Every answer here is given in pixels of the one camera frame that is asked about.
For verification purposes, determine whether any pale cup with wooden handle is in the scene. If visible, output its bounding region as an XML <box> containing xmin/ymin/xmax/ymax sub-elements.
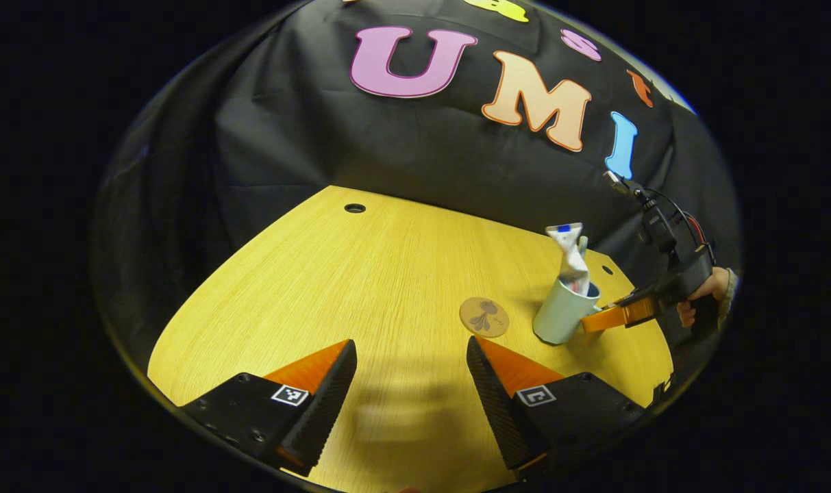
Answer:
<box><xmin>532</xmin><ymin>275</ymin><xmax>603</xmax><ymax>346</ymax></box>

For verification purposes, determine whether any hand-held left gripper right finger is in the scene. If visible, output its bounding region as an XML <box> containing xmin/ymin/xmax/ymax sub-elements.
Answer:
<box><xmin>466</xmin><ymin>336</ymin><xmax>647</xmax><ymax>480</ymax></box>

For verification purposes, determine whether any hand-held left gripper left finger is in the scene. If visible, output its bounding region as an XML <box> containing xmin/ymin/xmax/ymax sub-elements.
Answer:
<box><xmin>180</xmin><ymin>340</ymin><xmax>359</xmax><ymax>478</ymax></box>

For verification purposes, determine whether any black backdrop cloth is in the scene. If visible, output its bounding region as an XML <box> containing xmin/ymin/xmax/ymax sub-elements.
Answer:
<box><xmin>92</xmin><ymin>0</ymin><xmax>742</xmax><ymax>388</ymax></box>

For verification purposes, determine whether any round brown coaster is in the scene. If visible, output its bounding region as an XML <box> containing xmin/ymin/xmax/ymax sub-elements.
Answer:
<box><xmin>459</xmin><ymin>296</ymin><xmax>510</xmax><ymax>339</ymax></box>

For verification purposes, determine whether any white toothpaste tube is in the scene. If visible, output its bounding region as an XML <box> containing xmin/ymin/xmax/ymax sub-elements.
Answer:
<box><xmin>546</xmin><ymin>223</ymin><xmax>591</xmax><ymax>297</ymax></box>

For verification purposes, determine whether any yellow wooden desktop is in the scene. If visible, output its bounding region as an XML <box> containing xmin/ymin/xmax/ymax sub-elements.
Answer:
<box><xmin>147</xmin><ymin>185</ymin><xmax>674</xmax><ymax>493</ymax></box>

